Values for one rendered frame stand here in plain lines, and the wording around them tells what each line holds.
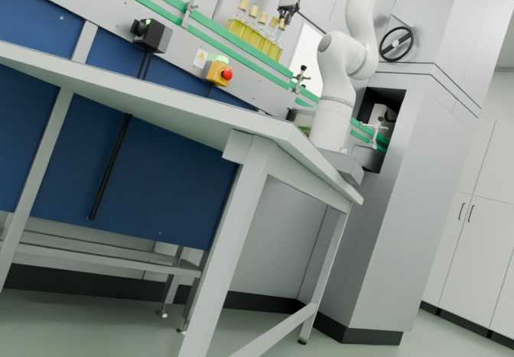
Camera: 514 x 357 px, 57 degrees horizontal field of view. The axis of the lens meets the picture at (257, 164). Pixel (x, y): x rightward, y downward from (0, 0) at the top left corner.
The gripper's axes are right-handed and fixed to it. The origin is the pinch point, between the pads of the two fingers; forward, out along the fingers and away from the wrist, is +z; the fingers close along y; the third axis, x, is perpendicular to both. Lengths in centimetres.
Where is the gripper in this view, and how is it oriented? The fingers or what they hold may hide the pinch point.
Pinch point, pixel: (284, 20)
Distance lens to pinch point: 218.9
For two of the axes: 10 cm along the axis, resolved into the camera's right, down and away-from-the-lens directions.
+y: 6.5, 1.8, -7.4
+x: 6.9, 2.7, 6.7
